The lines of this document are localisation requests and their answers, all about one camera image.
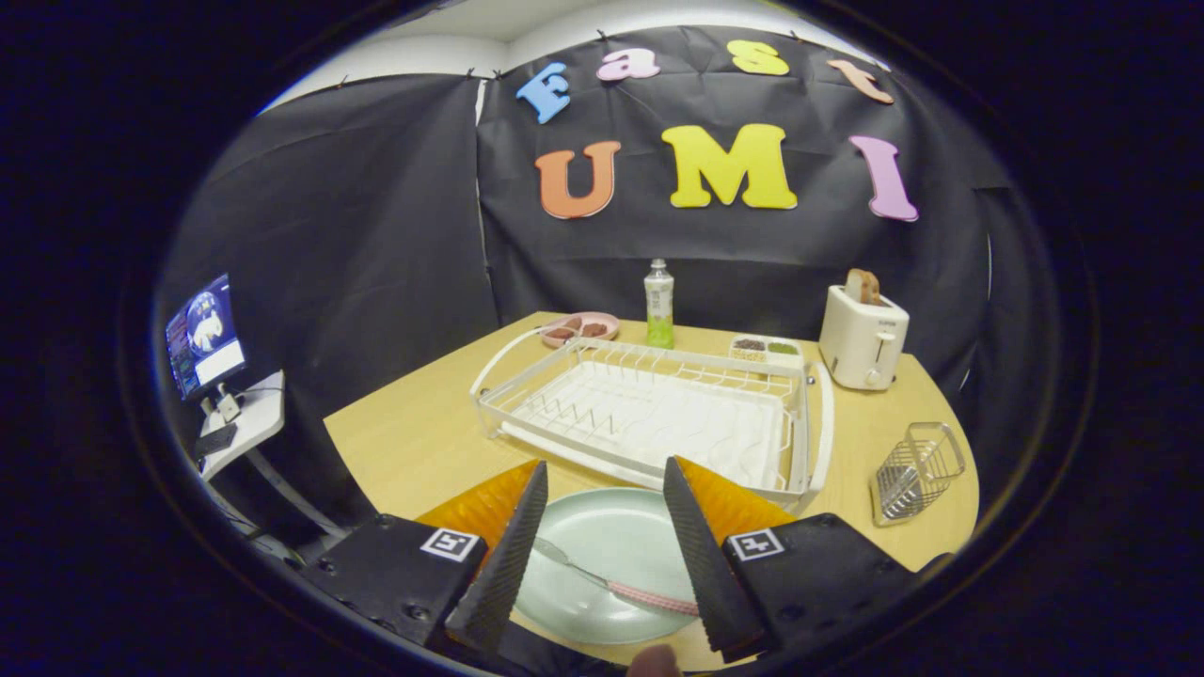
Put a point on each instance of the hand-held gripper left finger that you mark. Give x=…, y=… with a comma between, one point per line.
x=513, y=555

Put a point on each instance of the black keyboard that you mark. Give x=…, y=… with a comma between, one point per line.
x=216, y=440

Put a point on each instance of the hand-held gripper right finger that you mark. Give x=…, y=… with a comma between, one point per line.
x=705, y=564

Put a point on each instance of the white tray with beans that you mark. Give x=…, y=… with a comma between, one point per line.
x=767, y=358

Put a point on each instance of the reddish meat piece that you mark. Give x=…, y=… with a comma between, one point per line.
x=594, y=329
x=562, y=333

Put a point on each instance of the clear bottle green liquid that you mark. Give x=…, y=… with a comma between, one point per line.
x=658, y=301

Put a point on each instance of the white toaster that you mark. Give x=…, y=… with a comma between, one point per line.
x=856, y=343

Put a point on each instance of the brown bread slice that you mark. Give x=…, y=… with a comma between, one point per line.
x=863, y=287

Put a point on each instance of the white dish rack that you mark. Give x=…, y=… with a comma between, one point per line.
x=658, y=423

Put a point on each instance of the computer monitor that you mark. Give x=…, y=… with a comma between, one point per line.
x=202, y=334

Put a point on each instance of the pink divided plate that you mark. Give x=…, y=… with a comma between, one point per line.
x=607, y=318

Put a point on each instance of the pale green plate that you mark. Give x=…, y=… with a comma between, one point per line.
x=611, y=536

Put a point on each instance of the white side table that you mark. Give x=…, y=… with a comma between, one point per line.
x=259, y=414

